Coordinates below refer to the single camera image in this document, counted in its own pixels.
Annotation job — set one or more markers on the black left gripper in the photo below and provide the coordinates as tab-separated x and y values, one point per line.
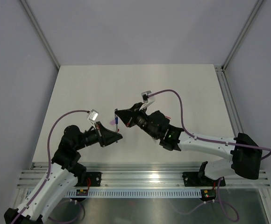
107	136

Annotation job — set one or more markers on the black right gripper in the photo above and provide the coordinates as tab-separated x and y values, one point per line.
128	115

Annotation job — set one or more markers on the blue grip gel pen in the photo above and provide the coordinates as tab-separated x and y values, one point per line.
116	120

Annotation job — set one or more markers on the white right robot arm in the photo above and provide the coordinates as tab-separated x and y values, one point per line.
239	155

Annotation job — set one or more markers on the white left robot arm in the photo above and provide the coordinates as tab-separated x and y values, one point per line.
63	173

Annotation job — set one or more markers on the left circuit board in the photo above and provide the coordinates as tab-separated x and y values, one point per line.
82	192

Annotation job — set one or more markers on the circuit board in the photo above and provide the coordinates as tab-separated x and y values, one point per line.
82	192
208	194

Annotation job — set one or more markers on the right circuit board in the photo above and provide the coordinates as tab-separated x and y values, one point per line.
208	194

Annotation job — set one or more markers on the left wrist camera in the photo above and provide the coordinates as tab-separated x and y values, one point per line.
92	116

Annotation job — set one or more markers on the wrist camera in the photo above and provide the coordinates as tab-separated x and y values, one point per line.
148	99
92	116

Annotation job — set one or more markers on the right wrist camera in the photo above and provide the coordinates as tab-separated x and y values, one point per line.
148	99

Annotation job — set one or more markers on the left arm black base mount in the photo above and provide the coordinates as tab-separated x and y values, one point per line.
92	178

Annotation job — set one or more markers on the white slotted cable duct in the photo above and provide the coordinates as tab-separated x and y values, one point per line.
138	193

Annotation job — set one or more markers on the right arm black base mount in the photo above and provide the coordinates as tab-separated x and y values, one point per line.
192	179

